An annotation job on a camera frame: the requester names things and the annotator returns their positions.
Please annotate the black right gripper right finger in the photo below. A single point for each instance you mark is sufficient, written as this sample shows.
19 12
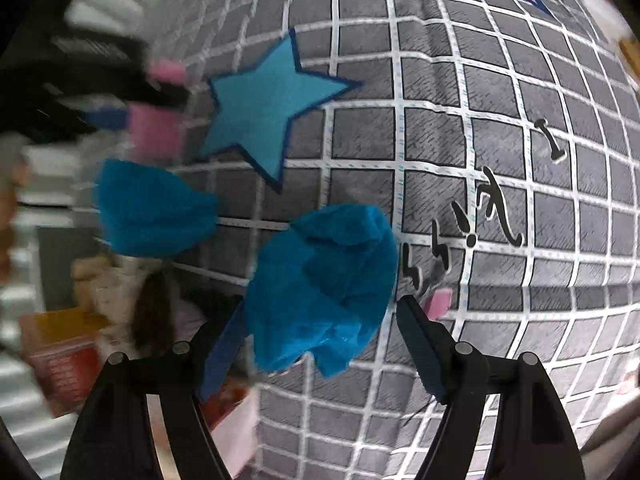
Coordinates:
533 438

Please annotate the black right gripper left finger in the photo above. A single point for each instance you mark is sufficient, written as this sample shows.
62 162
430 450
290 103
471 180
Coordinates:
112 438

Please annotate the blue plastic bag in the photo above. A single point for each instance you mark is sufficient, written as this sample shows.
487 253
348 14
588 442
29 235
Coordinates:
322 286

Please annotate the red patterned cardboard box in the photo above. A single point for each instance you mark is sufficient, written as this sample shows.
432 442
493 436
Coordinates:
60 347

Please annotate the pink sponge block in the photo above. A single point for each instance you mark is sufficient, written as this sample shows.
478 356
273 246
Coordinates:
156 133

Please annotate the grey grid pattern rug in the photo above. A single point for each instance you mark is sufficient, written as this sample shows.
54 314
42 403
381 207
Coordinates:
500 138

